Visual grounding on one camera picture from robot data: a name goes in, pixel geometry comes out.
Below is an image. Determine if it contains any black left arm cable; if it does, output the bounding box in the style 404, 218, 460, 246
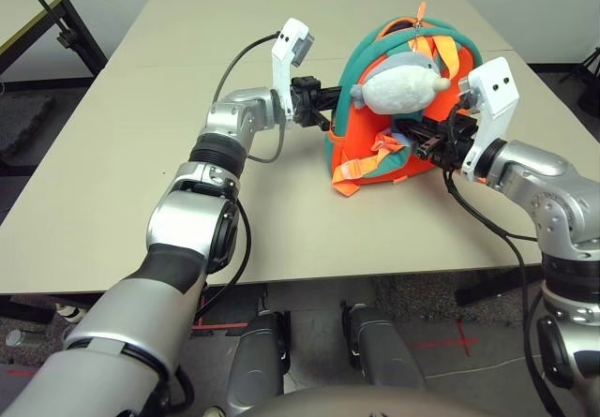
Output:
189, 32, 288, 327

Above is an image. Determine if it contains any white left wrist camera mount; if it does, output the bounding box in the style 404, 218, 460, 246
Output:
270, 17, 317, 131

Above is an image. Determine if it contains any red floor tape mark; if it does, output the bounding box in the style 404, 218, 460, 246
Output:
190, 294, 249, 330
415, 319, 480, 357

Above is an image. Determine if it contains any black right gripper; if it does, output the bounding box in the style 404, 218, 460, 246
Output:
397, 107, 480, 171

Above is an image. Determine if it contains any grey white plush fish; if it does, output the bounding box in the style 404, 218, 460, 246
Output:
349, 51, 452, 114

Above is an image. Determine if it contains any dark green bottle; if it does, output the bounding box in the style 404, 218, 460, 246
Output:
5, 326, 51, 349

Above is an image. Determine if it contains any grey robot torso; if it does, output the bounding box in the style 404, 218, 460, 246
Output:
205, 385, 517, 417

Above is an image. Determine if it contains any grey robot right leg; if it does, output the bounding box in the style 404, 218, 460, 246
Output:
340, 300, 428, 393

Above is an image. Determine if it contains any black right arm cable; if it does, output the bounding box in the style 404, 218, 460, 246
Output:
442, 166, 563, 417

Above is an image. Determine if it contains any orange and teal backpack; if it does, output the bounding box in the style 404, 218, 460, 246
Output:
322, 13, 485, 199

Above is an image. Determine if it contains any black tripod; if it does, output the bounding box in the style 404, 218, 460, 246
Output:
560, 46, 600, 85

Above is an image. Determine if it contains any white shoe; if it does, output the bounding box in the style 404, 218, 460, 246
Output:
54, 300, 89, 325

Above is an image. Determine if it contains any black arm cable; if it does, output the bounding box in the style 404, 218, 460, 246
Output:
442, 166, 563, 417
189, 32, 288, 327

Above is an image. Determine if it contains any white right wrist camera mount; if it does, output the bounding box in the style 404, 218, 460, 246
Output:
458, 55, 523, 185

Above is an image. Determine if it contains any grey robot leg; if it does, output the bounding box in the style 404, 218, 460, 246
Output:
340, 300, 428, 393
228, 311, 292, 411

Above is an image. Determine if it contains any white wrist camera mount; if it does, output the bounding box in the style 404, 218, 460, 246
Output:
458, 55, 523, 185
270, 17, 317, 131

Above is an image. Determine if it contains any black framed side table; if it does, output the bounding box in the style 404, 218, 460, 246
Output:
0, 0, 110, 81

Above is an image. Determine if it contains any dark foam mat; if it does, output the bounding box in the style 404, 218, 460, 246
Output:
0, 89, 57, 168

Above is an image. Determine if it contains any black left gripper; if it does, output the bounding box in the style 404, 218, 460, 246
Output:
288, 74, 342, 133

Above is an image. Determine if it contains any grey robot left leg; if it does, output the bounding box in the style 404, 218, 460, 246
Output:
228, 311, 292, 411

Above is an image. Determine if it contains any black table foot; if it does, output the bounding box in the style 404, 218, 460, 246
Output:
453, 270, 546, 307
0, 294, 55, 325

